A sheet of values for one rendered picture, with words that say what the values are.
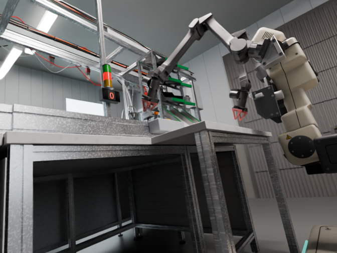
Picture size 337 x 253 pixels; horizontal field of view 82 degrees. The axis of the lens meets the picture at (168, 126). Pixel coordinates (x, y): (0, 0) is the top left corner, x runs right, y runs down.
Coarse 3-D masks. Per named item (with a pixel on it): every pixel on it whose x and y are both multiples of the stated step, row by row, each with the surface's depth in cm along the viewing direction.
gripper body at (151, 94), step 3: (150, 90) 118; (153, 90) 118; (156, 90) 120; (147, 93) 120; (150, 93) 118; (153, 93) 119; (156, 93) 121; (144, 96) 120; (147, 96) 117; (150, 96) 119; (153, 96) 119; (156, 99) 122
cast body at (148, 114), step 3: (144, 108) 123; (147, 108) 121; (150, 108) 124; (147, 111) 120; (150, 111) 123; (144, 114) 121; (147, 114) 120; (150, 114) 120; (144, 117) 121; (147, 117) 121; (150, 117) 123
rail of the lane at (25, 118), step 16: (16, 112) 55; (32, 112) 57; (48, 112) 60; (64, 112) 64; (16, 128) 53; (32, 128) 56; (48, 128) 59; (64, 128) 63; (80, 128) 67; (96, 128) 72; (112, 128) 78; (128, 128) 84; (144, 128) 92
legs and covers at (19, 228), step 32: (0, 160) 53; (32, 160) 48; (64, 160) 56; (160, 160) 205; (192, 160) 186; (224, 160) 165; (0, 192) 45; (32, 192) 46; (128, 192) 233; (160, 192) 207; (192, 192) 96; (224, 192) 163; (0, 224) 43; (32, 224) 45; (160, 224) 201; (192, 224) 94
